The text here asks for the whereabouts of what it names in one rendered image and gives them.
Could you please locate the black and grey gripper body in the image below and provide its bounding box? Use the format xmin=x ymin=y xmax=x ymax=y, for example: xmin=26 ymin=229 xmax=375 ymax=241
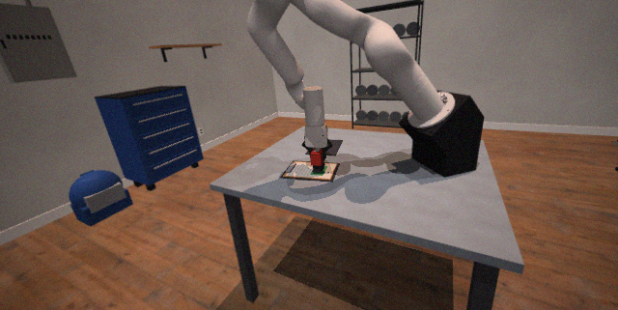
xmin=305 ymin=124 xmax=328 ymax=148

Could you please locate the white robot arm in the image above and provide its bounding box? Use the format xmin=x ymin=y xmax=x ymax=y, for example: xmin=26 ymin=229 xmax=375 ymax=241
xmin=247 ymin=0 xmax=455 ymax=128

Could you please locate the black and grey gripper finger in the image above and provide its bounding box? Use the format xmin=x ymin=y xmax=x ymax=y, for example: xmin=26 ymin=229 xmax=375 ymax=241
xmin=302 ymin=140 xmax=313 ymax=154
xmin=322 ymin=139 xmax=333 ymax=161

